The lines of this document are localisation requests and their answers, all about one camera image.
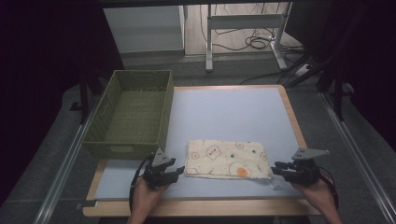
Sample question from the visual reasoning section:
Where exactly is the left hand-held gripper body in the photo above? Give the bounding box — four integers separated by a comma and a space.
142, 147, 177, 189

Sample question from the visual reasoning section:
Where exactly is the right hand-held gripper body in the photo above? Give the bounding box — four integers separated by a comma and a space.
285, 147, 331, 188

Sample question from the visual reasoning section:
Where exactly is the person's left hand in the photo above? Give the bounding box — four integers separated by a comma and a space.
133, 175, 171, 218

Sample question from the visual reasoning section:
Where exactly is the person's right hand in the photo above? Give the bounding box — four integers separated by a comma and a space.
290, 174, 340, 216

